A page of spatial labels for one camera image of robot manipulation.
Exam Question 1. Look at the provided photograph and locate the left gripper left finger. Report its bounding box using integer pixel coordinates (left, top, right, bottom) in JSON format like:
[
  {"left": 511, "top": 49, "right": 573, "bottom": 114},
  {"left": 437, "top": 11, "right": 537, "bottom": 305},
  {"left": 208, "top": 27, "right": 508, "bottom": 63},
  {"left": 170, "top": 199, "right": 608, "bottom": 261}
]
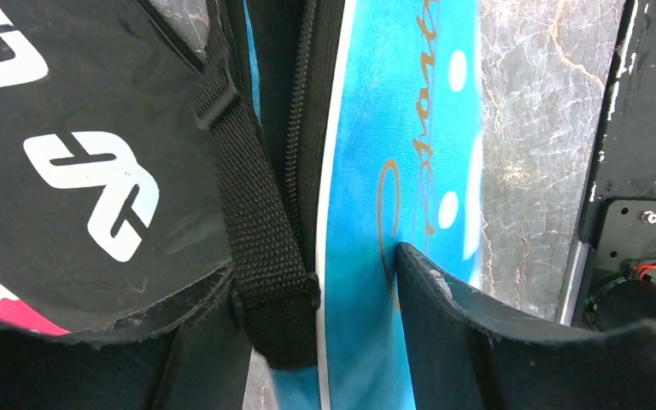
[{"left": 0, "top": 266, "right": 251, "bottom": 409}]

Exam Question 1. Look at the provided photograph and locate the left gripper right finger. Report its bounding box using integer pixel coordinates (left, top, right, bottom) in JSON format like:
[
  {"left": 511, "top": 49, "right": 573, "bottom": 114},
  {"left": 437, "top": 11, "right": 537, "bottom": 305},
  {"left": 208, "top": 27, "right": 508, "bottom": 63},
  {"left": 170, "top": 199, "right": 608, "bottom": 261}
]
[{"left": 395, "top": 243, "right": 656, "bottom": 409}]

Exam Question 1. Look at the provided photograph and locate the black Crossway racket bag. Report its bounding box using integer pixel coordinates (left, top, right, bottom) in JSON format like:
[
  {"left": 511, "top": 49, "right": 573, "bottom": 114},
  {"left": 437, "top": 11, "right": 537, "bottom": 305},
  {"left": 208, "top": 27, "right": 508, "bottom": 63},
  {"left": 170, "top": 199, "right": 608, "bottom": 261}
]
[{"left": 0, "top": 1, "right": 319, "bottom": 370}]

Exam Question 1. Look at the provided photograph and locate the blue Sport racket bag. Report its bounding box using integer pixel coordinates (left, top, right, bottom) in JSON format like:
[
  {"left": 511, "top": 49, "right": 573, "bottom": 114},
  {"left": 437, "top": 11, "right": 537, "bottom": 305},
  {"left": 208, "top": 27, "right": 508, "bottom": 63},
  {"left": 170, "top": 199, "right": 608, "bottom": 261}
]
[{"left": 272, "top": 1, "right": 483, "bottom": 409}]

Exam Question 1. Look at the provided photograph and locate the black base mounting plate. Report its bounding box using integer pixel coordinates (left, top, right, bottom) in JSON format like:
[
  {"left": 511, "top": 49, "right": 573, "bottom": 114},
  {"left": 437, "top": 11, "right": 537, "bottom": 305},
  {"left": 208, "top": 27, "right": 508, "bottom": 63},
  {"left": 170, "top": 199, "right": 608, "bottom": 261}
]
[{"left": 555, "top": 1, "right": 656, "bottom": 331}]

